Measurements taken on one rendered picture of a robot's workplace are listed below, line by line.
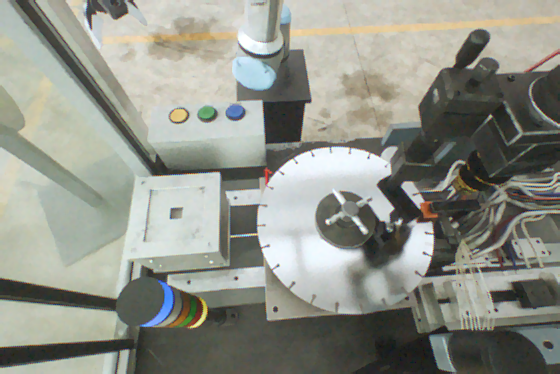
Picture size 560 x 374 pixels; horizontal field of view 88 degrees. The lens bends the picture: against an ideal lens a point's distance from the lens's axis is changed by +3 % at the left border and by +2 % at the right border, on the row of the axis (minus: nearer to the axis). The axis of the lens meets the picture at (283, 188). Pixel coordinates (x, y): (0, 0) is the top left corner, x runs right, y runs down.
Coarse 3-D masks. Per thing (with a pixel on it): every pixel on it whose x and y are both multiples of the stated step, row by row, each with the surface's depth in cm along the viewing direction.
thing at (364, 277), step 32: (320, 160) 60; (352, 160) 60; (384, 160) 60; (288, 192) 56; (320, 192) 56; (352, 192) 56; (416, 192) 57; (288, 224) 53; (384, 224) 53; (416, 224) 54; (288, 256) 51; (320, 256) 51; (352, 256) 51; (384, 256) 51; (416, 256) 51; (320, 288) 48; (352, 288) 48; (384, 288) 48
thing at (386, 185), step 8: (376, 184) 50; (384, 184) 49; (392, 184) 46; (400, 184) 46; (384, 192) 49; (392, 192) 48; (400, 192) 48; (392, 200) 48; (400, 200) 47; (408, 200) 47; (400, 208) 47; (408, 208) 47; (416, 208) 47; (392, 216) 51; (400, 216) 48; (408, 216) 46; (416, 216) 46; (392, 224) 51
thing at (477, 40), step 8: (472, 32) 28; (480, 32) 28; (488, 32) 28; (472, 40) 28; (480, 40) 28; (488, 40) 28; (464, 48) 29; (472, 48) 28; (480, 48) 28; (456, 56) 30; (464, 56) 29; (472, 56) 29; (456, 64) 31; (464, 64) 30
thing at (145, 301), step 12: (144, 276) 29; (132, 288) 28; (144, 288) 28; (156, 288) 28; (168, 288) 30; (120, 300) 28; (132, 300) 28; (144, 300) 28; (156, 300) 28; (168, 300) 29; (120, 312) 27; (132, 312) 27; (144, 312) 27; (156, 312) 27; (168, 312) 30; (132, 324) 27; (144, 324) 27; (156, 324) 29
